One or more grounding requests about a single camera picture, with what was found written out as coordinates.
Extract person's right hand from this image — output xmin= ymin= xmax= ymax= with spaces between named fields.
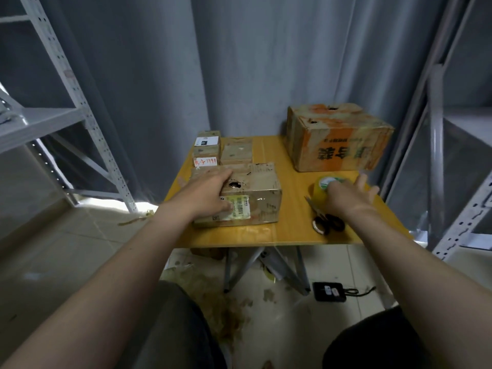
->
xmin=323 ymin=173 xmax=381 ymax=225

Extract person's right leg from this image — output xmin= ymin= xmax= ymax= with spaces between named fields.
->
xmin=321 ymin=305 xmax=424 ymax=369

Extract medium brown cardboard box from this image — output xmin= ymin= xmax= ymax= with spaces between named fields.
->
xmin=191 ymin=162 xmax=284 ymax=229

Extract long white-labelled cardboard box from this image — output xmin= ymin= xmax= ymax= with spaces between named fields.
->
xmin=191 ymin=130 xmax=223 ymax=171

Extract yellow tape roll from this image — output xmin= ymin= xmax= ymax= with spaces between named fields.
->
xmin=308 ymin=174 xmax=345 ymax=200

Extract black adapter cable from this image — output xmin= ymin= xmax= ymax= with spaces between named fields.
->
xmin=345 ymin=285 xmax=378 ymax=297

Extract black power adapter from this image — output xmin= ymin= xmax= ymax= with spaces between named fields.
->
xmin=311 ymin=280 xmax=347 ymax=303

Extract large orange print cardboard box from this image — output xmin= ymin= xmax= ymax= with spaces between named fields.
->
xmin=285 ymin=102 xmax=396 ymax=174

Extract person's right forearm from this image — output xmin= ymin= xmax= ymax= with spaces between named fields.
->
xmin=350 ymin=207 xmax=492 ymax=369

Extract grey metal shelf unit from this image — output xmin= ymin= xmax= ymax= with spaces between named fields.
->
xmin=380 ymin=0 xmax=492 ymax=262
xmin=0 ymin=0 xmax=139 ymax=216

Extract yellow wooden table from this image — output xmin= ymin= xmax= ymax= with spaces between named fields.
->
xmin=157 ymin=135 xmax=412 ymax=295

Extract person's left hand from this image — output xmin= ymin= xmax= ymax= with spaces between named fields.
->
xmin=163 ymin=166 xmax=235 ymax=222

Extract tape scraps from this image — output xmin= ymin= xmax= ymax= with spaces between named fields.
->
xmin=171 ymin=253 xmax=255 ymax=346

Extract grey curtain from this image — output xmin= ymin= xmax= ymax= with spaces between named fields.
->
xmin=0 ymin=0 xmax=492 ymax=200

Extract small cardboard box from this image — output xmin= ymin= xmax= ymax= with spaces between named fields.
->
xmin=219 ymin=136 xmax=255 ymax=167

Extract black-handled scissors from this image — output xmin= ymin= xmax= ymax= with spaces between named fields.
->
xmin=304 ymin=196 xmax=347 ymax=236

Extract person's left forearm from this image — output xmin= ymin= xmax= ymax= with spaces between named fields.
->
xmin=0 ymin=199 xmax=193 ymax=369

